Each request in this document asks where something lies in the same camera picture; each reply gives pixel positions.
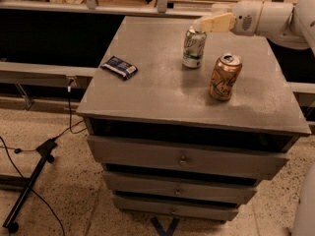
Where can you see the middle grey drawer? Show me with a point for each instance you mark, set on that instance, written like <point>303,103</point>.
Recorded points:
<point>178,188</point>

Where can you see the grey drawer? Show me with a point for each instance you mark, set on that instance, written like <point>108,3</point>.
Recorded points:
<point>175,208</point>
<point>207,160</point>
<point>178,188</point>

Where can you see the grey bench beam left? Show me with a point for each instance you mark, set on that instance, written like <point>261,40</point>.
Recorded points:
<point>45,75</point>

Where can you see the grey metal shelf rail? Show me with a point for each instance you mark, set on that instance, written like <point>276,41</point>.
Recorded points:
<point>98,8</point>

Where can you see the white green 7up can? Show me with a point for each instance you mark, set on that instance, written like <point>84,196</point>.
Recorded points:
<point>193,49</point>

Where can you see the grey drawer cabinet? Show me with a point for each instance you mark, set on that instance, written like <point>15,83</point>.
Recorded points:
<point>167,102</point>

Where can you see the top grey drawer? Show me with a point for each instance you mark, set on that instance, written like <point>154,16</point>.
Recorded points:
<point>207,160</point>

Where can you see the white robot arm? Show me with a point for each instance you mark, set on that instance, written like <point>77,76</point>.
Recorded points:
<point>287,25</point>

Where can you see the dark blue snack packet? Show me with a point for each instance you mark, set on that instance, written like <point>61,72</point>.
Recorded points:
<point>120,67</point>

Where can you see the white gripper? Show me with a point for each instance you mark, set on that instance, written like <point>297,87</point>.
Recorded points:
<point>245,20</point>

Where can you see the gold soda can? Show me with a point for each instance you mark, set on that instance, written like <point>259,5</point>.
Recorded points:
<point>224,76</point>

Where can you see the bottom grey drawer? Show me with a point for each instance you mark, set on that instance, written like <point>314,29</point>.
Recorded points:
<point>175,208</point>

